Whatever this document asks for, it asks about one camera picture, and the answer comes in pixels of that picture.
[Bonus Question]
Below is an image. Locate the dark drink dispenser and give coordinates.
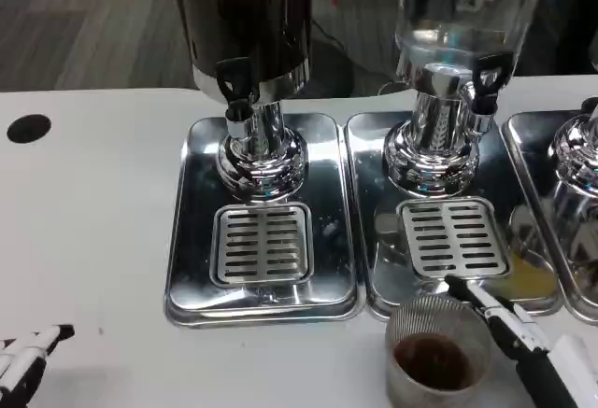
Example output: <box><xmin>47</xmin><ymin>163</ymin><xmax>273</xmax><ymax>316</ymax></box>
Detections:
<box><xmin>170</xmin><ymin>0</ymin><xmax>320</xmax><ymax>206</ymax></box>

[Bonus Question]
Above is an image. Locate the steel drip tray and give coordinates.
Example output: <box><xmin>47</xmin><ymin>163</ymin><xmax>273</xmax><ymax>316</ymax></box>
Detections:
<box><xmin>344</xmin><ymin>111</ymin><xmax>564</xmax><ymax>321</ymax></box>
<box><xmin>502</xmin><ymin>109</ymin><xmax>598</xmax><ymax>323</ymax></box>
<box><xmin>163</xmin><ymin>113</ymin><xmax>361</xmax><ymax>330</ymax></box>

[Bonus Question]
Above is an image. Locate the black dispenser tap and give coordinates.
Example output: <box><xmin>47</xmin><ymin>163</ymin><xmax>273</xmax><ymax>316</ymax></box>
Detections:
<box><xmin>215</xmin><ymin>57</ymin><xmax>257</xmax><ymax>141</ymax></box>
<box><xmin>466</xmin><ymin>51</ymin><xmax>514</xmax><ymax>132</ymax></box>

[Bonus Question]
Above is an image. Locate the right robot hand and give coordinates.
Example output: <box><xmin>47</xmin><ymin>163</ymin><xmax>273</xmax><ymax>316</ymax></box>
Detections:
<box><xmin>443</xmin><ymin>274</ymin><xmax>598</xmax><ymax>408</ymax></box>

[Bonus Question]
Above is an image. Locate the clear ribbed glass cup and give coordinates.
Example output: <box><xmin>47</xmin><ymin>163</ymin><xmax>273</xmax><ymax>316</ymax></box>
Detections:
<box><xmin>383</xmin><ymin>296</ymin><xmax>494</xmax><ymax>408</ymax></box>

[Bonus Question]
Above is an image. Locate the slotted steel drip grid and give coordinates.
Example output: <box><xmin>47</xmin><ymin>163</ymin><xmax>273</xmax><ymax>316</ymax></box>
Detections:
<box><xmin>396</xmin><ymin>196</ymin><xmax>513</xmax><ymax>281</ymax></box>
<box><xmin>212</xmin><ymin>202</ymin><xmax>314</xmax><ymax>287</ymax></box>

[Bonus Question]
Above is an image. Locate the chrome dispenser base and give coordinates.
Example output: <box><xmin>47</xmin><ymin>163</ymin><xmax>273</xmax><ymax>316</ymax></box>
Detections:
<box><xmin>548</xmin><ymin>97</ymin><xmax>598</xmax><ymax>204</ymax></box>

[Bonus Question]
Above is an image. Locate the black round cable hole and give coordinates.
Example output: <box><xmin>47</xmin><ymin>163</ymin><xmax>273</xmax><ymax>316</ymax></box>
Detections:
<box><xmin>6</xmin><ymin>113</ymin><xmax>52</xmax><ymax>144</ymax></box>

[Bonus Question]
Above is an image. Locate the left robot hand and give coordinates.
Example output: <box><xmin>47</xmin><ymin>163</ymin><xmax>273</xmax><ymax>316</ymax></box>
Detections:
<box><xmin>0</xmin><ymin>323</ymin><xmax>76</xmax><ymax>408</ymax></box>

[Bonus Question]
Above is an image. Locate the clear drink dispenser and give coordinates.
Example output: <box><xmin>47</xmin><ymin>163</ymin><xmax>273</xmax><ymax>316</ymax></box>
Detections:
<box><xmin>382</xmin><ymin>0</ymin><xmax>552</xmax><ymax>197</ymax></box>

